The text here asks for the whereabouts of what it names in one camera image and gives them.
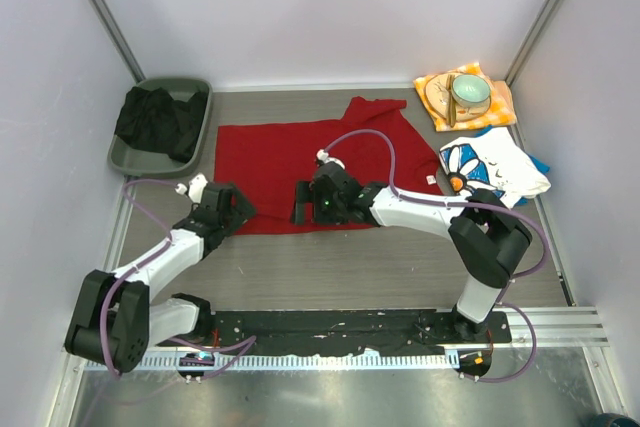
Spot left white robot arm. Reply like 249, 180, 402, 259
64, 175, 256, 375

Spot black t-shirt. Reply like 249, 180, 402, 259
114, 87, 208, 163

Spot red t-shirt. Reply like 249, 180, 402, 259
213, 96, 445, 237

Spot beige plate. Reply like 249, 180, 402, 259
424, 73, 491, 125

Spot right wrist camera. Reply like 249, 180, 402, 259
316, 149, 345, 174

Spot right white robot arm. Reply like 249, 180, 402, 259
290, 162, 532, 342

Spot wooden chopsticks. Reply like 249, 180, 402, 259
446, 73, 456, 128

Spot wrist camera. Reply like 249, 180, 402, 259
175, 173, 209, 204
316, 149, 345, 174

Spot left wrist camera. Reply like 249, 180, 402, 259
175, 173, 209, 204

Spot orange checkered cloth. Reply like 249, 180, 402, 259
413, 62, 517, 132

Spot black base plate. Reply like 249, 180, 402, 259
181, 309, 512, 357

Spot light green bowl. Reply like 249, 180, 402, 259
451, 74, 491, 108

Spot white slotted cable duct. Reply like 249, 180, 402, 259
85, 349, 460, 372

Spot white daisy print t-shirt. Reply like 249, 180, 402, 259
439, 127, 551, 208

